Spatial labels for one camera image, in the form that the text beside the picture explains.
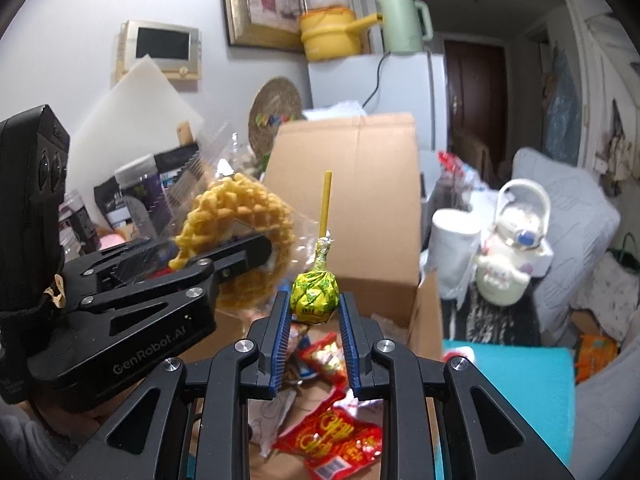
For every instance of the canvas tote bag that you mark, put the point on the canvas tote bag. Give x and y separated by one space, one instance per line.
620 155

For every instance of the blue canvas painting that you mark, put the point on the blue canvas painting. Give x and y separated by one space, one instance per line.
562 110

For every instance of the gold framed picture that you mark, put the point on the gold framed picture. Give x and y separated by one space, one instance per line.
265 2

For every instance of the cream wall intercom panel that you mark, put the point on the cream wall intercom panel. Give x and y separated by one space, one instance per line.
160 47

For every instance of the green electric kettle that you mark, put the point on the green electric kettle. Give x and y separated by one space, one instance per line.
402 22

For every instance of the white floral cloth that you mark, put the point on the white floral cloth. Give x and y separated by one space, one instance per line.
610 295

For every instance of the brown cardboard box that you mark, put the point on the brown cardboard box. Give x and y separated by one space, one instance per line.
370 185

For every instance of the red snack bag yellow print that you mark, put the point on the red snack bag yellow print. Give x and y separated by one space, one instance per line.
330 435

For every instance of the grey cushioned chair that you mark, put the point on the grey cushioned chair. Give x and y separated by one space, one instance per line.
610 425

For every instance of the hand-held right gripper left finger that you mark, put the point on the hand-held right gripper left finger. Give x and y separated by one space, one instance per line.
280 350

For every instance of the clear jar dark contents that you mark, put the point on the clear jar dark contents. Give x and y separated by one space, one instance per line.
77 220

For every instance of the dark plastic bag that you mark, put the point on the dark plastic bag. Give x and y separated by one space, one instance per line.
455 180

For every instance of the white tray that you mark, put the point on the white tray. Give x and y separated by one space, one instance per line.
546 257

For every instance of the red and white snack packet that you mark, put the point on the red and white snack packet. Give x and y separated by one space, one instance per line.
325 357

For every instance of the green basket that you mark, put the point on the green basket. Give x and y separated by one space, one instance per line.
631 250

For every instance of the person's left forearm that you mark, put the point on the person's left forearm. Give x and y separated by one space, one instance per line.
30 440

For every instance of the woven round trivet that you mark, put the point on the woven round trivet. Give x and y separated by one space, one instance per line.
275 110

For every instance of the yellow pot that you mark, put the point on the yellow pot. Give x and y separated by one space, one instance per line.
330 35

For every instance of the grey quilted cushion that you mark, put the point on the grey quilted cushion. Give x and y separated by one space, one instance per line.
575 210

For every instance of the white foam board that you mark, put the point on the white foam board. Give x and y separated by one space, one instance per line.
135 115

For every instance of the white fridge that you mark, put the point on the white fridge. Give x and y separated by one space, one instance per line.
410 95

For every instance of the white teapot shaped bottle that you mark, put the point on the white teapot shaped bottle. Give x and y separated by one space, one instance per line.
505 270

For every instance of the dark wooden door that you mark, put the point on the dark wooden door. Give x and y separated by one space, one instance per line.
475 100

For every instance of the tall labelled jar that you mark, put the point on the tall labelled jar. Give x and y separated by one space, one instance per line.
137 185

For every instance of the orange packet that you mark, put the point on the orange packet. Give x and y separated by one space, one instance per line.
595 360

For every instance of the yellow waffle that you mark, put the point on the yellow waffle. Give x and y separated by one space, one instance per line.
235 210

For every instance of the red patterned packet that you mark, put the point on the red patterned packet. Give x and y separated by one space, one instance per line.
457 356

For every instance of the white snack packet grey print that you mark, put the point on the white snack packet grey print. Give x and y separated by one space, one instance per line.
272 420

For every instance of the black snack bag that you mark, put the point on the black snack bag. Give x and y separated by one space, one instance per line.
112 205
175 165

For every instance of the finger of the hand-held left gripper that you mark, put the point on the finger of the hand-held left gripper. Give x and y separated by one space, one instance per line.
95 270
240 255

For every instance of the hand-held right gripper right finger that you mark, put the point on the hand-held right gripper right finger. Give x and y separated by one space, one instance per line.
350 355

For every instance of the white papers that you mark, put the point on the white papers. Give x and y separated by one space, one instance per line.
335 110

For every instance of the white cup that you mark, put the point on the white cup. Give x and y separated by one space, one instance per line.
455 245

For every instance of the green lollipop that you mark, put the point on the green lollipop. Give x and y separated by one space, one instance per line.
315 295

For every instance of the black side table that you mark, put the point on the black side table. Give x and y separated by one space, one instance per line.
490 320

